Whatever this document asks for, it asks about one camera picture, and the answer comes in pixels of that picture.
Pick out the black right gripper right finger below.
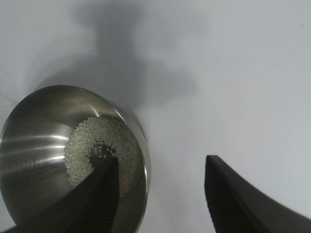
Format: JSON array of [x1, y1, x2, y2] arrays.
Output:
[[205, 154, 311, 233]]

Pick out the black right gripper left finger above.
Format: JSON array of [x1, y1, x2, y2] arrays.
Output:
[[0, 155, 120, 233]]

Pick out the white rice grains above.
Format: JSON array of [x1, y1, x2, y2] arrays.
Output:
[[63, 116, 144, 202]]

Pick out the stainless steel mixing bowl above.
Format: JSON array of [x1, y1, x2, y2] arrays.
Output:
[[0, 84, 152, 233]]

